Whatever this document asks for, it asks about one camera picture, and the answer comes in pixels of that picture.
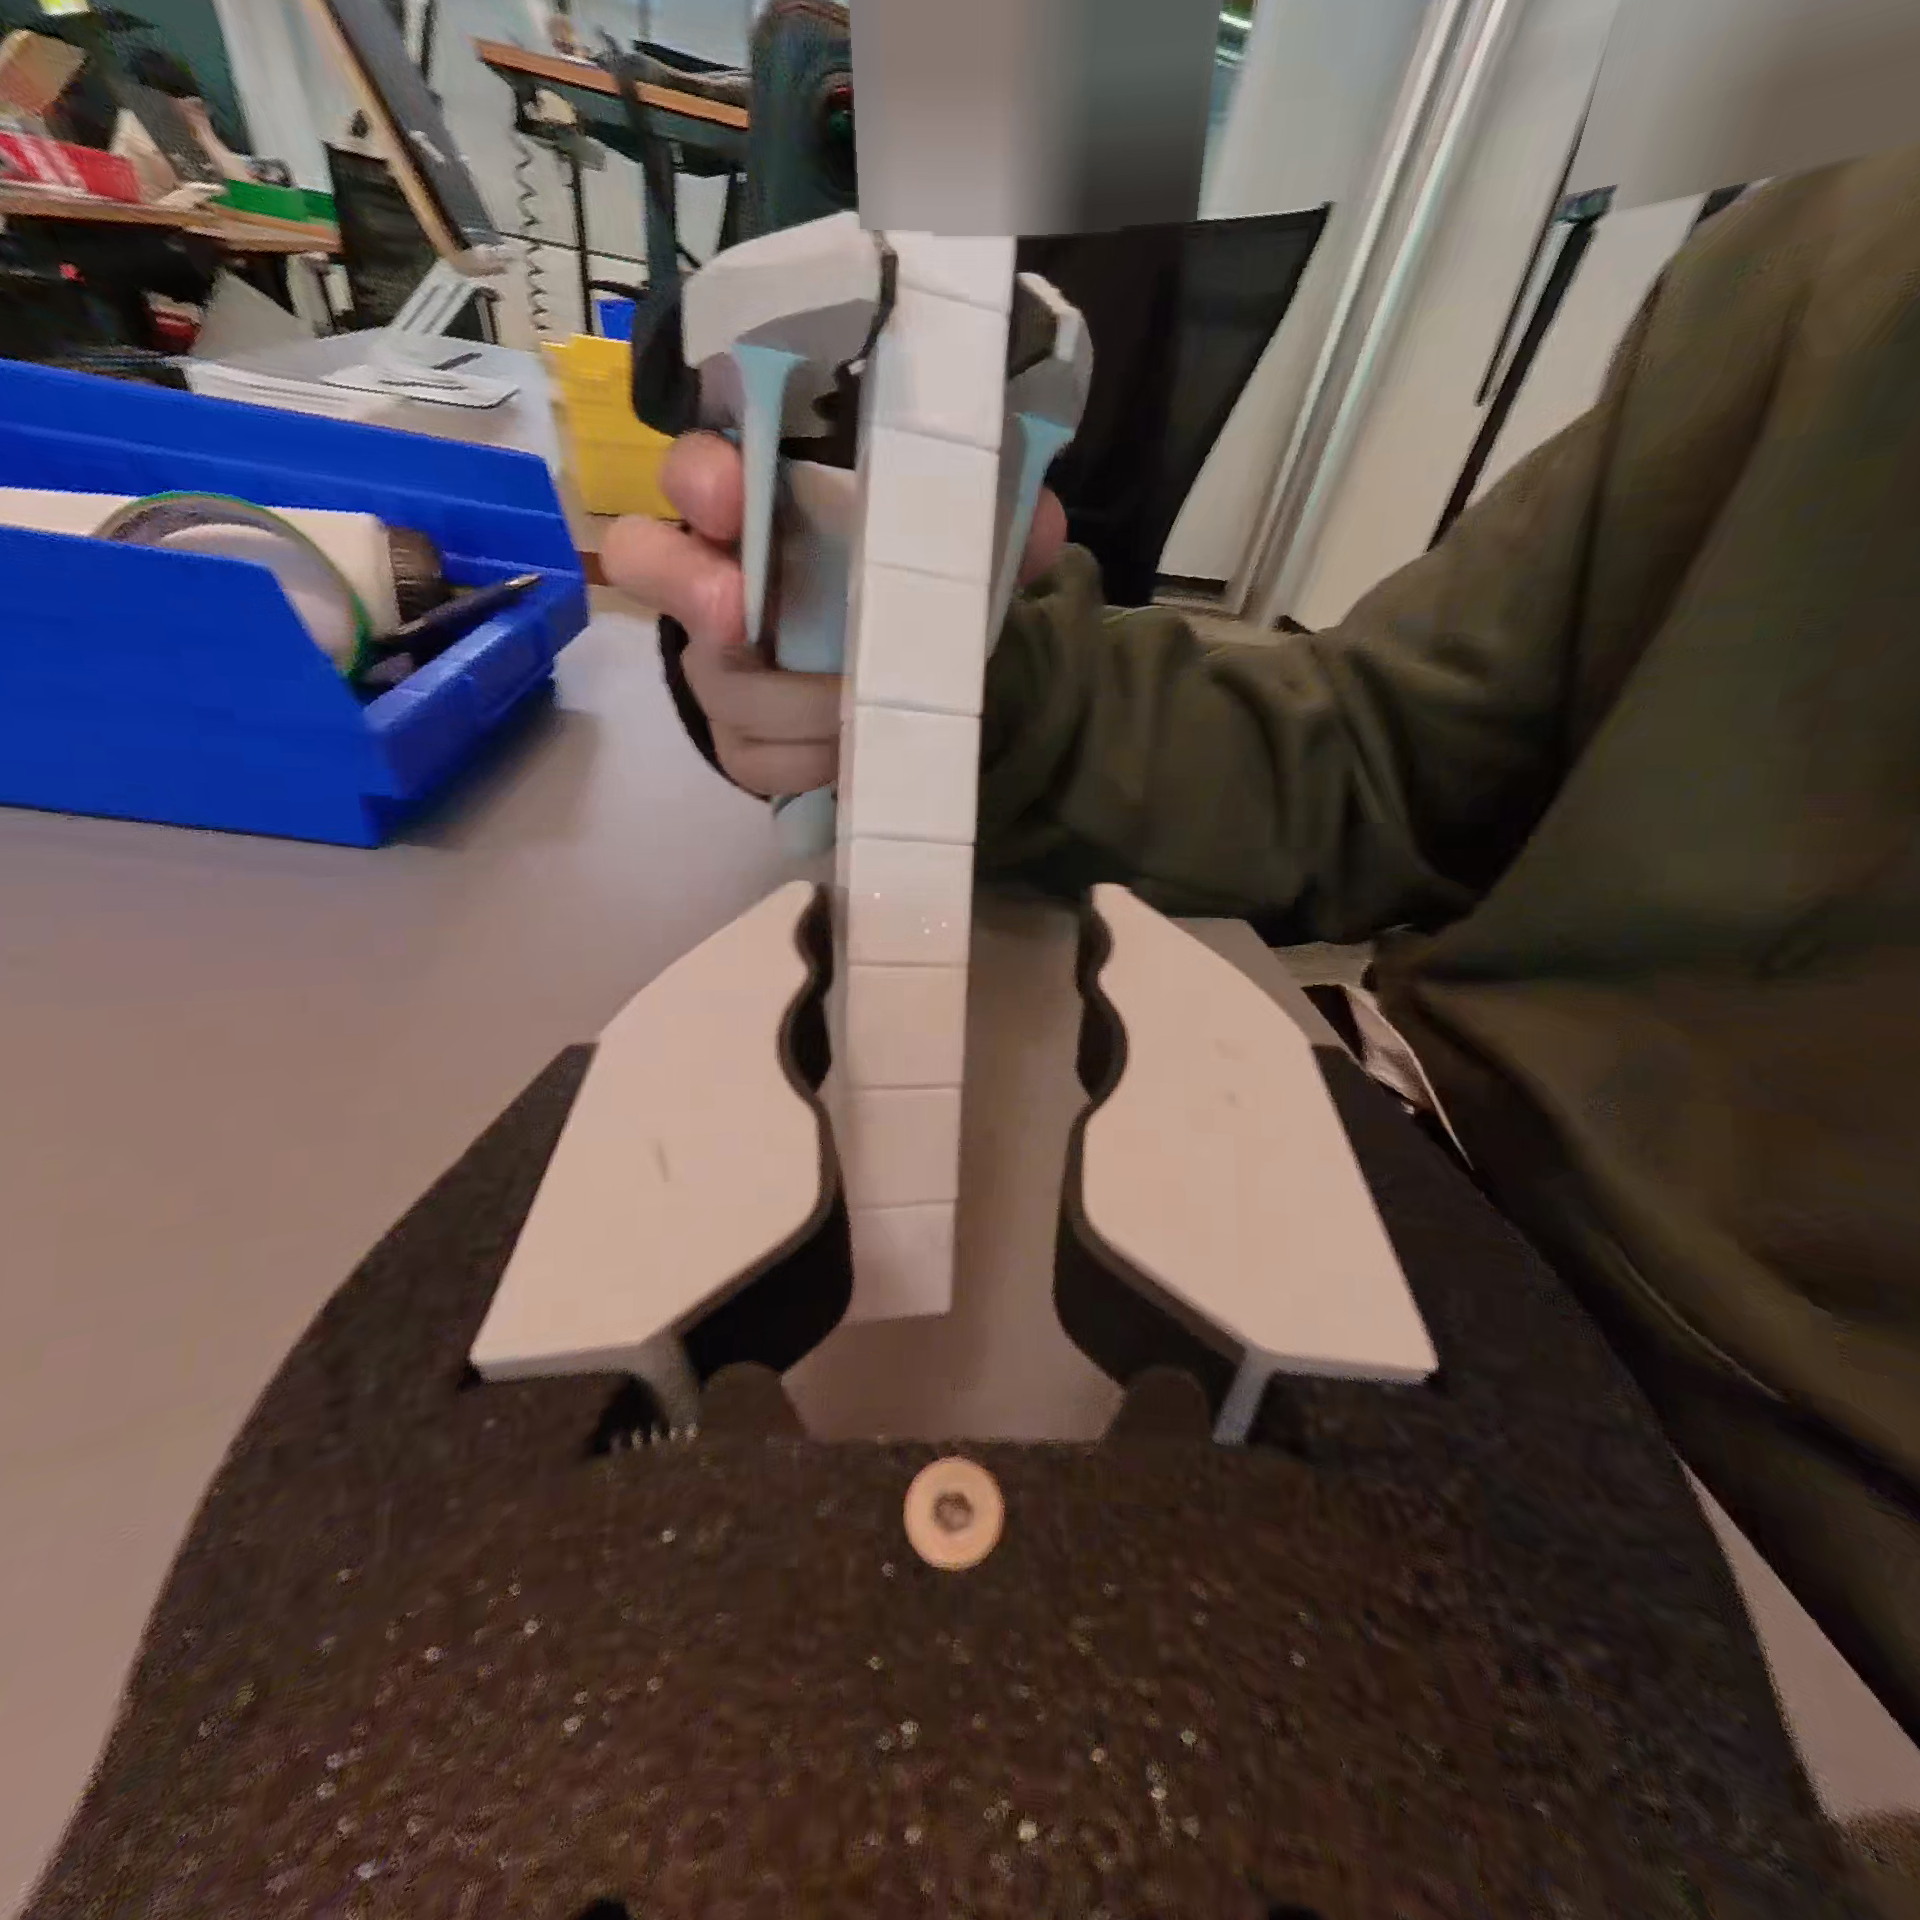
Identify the person's right forearm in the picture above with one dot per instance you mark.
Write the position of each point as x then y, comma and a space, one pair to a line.
1276, 750

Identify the white cylinder tube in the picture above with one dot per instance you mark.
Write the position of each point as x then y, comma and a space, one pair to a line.
352, 541

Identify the black pen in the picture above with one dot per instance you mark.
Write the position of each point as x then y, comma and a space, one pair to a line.
465, 609

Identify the person's right hand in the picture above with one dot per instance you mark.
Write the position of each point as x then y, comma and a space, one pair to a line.
705, 511

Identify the wooden standing desk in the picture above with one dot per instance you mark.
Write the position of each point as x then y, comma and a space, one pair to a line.
598, 89

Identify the white segmented foam bar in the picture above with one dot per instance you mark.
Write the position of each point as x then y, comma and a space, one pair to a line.
907, 750

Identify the yellow storage bin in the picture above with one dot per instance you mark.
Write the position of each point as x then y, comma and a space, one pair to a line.
598, 421

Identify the long wooden desk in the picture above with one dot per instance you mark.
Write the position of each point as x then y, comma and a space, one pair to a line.
149, 212

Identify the black office chair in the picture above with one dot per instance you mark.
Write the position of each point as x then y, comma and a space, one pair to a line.
1185, 390

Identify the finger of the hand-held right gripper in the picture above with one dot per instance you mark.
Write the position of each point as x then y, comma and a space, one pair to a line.
1059, 375
763, 294

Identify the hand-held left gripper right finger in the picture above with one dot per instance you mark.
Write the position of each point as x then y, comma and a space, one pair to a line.
1244, 1184

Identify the small blue storage bin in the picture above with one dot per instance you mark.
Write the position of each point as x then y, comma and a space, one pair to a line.
616, 319

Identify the wooden clipboard stand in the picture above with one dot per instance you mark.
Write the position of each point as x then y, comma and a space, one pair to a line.
405, 105

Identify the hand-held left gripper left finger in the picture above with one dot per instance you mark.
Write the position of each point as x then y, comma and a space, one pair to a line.
661, 1171

